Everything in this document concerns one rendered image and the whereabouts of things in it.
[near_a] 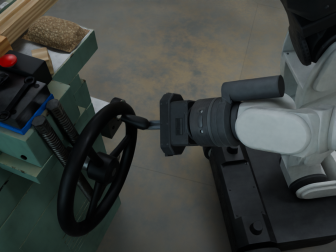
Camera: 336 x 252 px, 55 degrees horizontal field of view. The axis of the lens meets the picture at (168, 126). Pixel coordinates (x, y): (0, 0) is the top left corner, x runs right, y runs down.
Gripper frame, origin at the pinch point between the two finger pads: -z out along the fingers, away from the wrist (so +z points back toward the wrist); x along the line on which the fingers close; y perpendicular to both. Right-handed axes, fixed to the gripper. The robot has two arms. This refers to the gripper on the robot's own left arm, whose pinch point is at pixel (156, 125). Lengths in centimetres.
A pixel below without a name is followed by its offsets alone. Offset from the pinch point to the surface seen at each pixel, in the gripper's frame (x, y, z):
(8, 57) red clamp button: 11.6, 23.7, -13.5
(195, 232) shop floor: -44, -69, -35
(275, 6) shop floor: 95, -188, -35
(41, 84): 6.8, 20.4, -8.8
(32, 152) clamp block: -4.9, 20.7, -11.1
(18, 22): 25.6, 11.8, -32.3
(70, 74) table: 12.8, 4.3, -22.5
